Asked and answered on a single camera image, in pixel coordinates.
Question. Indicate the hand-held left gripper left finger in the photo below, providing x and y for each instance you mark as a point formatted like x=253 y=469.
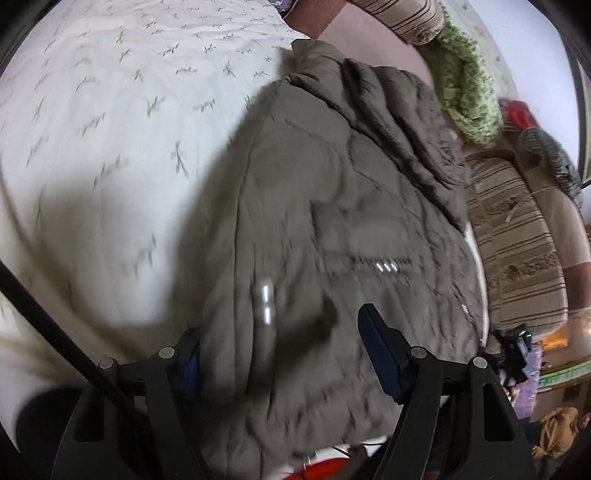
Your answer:
x=191 y=364

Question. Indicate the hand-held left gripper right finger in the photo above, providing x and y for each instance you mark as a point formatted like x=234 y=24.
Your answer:
x=379 y=353

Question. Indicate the olive quilted hooded jacket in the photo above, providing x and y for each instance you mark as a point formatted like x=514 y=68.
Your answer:
x=332 y=221

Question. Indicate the tan garment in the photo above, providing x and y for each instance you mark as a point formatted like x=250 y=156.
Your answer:
x=558 y=431

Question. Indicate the striped beige cushion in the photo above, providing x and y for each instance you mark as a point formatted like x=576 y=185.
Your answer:
x=517 y=258

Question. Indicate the red object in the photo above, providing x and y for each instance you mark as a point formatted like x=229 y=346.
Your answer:
x=323 y=471

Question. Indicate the grey knitted cloth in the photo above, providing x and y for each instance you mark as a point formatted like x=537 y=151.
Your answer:
x=551 y=157

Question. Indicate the white leaf-print quilt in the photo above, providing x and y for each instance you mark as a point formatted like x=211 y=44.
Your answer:
x=115 y=138

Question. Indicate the red cloth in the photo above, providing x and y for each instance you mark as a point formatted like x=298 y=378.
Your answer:
x=518 y=115

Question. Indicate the green patterned cloth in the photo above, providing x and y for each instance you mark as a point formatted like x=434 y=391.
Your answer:
x=466 y=92

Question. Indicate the pink maroon blanket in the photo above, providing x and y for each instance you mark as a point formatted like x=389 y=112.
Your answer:
x=374 y=41

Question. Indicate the striped brown pillow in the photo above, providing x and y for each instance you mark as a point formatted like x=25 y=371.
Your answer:
x=406 y=16

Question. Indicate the purple plastic wrap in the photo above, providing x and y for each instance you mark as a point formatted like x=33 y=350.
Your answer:
x=281 y=4

